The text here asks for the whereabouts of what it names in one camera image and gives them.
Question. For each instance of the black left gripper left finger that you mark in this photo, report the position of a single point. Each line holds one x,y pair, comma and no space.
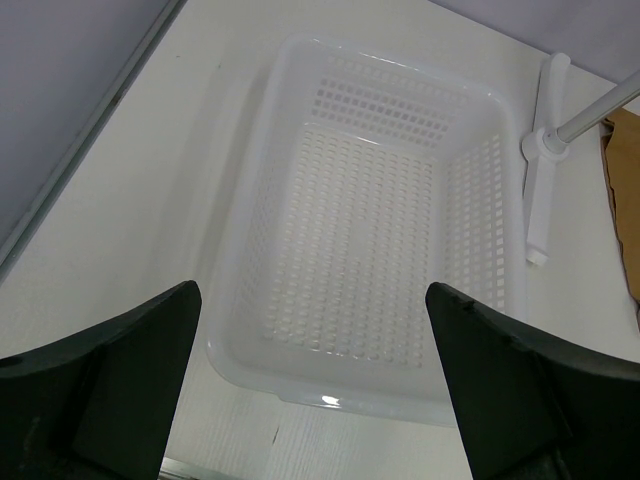
99,404

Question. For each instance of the white clothes rack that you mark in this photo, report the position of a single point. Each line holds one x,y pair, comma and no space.
547,145

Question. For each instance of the brown tank top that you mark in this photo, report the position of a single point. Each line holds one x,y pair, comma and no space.
620,149

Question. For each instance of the white plastic perforated basket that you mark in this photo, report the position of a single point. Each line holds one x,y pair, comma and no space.
366,179

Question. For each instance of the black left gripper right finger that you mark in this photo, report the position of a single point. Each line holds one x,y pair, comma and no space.
528,404

